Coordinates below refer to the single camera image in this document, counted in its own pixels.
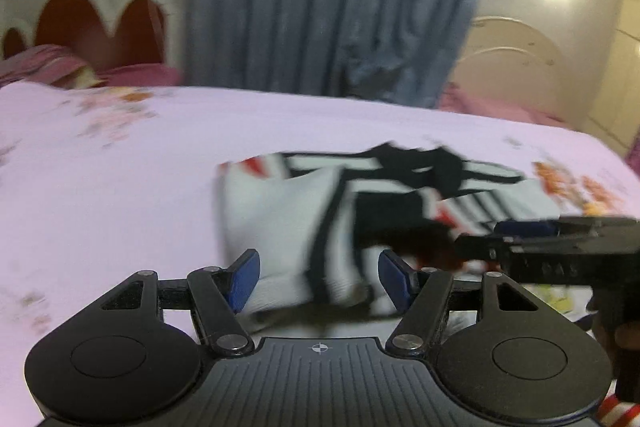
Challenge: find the white arched headboard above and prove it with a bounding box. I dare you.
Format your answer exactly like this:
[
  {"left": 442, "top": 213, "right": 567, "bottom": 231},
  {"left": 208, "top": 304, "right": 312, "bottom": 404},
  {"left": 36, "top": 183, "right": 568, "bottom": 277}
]
[{"left": 452, "top": 14, "right": 573, "bottom": 120}]

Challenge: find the pink pillow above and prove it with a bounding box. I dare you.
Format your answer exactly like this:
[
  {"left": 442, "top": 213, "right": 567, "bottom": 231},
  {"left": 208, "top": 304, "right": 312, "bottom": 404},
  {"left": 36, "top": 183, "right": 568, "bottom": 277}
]
[{"left": 97, "top": 63, "right": 183, "bottom": 88}]

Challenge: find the person's right hand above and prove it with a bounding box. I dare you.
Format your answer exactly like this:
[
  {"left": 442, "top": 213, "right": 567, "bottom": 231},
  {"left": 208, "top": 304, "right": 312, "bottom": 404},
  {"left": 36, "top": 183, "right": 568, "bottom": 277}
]
[{"left": 614, "top": 323, "right": 640, "bottom": 354}]

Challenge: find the pink bedding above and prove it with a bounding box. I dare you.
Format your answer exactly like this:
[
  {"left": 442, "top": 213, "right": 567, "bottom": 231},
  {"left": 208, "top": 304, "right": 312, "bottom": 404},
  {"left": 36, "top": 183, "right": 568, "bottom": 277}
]
[{"left": 437, "top": 82, "right": 573, "bottom": 130}]

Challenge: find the pink striped blanket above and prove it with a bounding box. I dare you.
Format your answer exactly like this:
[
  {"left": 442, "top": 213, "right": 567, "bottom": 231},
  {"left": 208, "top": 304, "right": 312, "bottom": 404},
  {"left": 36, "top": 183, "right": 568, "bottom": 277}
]
[{"left": 0, "top": 44, "right": 103, "bottom": 88}]

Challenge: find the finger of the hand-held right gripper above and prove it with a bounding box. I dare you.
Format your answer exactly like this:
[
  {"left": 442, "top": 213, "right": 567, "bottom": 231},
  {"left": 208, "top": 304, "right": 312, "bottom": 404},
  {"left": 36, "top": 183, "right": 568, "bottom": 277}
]
[
  {"left": 454, "top": 233, "right": 512, "bottom": 262},
  {"left": 492, "top": 218, "right": 561, "bottom": 239}
]

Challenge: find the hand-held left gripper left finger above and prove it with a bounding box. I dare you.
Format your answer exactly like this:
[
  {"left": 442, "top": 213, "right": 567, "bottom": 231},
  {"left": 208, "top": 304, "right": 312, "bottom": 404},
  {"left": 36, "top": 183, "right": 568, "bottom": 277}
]
[{"left": 100, "top": 249, "right": 261, "bottom": 358}]

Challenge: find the cream wardrobe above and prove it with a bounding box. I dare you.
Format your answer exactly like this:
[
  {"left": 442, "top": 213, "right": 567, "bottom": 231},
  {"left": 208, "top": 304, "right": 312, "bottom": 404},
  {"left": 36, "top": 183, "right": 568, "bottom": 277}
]
[{"left": 582, "top": 0, "right": 640, "bottom": 160}]

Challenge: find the black red white striped garment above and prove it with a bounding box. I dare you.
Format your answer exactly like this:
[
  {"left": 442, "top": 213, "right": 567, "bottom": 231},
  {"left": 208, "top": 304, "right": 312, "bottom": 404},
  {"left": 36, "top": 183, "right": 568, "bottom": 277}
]
[{"left": 215, "top": 141, "right": 561, "bottom": 323}]

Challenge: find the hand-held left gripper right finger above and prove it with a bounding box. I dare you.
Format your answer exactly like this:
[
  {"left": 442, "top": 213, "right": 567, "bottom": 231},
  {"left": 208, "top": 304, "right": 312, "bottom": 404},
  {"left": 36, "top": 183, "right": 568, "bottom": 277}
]
[{"left": 377, "top": 249, "right": 544, "bottom": 358}]

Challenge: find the red scalloped headboard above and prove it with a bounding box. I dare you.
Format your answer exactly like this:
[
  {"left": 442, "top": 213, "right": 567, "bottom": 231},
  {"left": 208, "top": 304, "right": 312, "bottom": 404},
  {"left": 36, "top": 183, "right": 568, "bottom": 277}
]
[{"left": 0, "top": 0, "right": 173, "bottom": 75}]

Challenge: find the floral lilac bed sheet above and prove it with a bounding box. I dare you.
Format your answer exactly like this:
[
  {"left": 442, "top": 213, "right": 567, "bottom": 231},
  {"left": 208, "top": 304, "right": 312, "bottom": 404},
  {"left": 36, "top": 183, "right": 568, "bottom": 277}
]
[{"left": 0, "top": 79, "right": 640, "bottom": 427}]

